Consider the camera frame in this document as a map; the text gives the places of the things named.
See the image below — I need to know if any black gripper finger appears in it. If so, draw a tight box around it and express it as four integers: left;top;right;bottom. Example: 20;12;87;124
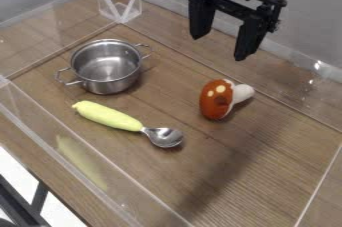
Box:
233;14;270;61
188;0;215;39

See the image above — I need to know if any silver metal pot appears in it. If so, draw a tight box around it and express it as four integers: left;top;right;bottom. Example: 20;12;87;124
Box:
54;39;152;95

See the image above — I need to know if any black metal table frame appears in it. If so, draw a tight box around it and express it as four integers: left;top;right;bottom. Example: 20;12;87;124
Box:
0;175;50;227

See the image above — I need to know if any red and white toy mushroom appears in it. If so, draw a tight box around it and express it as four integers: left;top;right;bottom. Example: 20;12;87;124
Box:
199;79;255;120

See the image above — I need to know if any spoon with yellow handle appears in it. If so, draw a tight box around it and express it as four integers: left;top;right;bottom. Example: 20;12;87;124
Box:
72;101;183;148

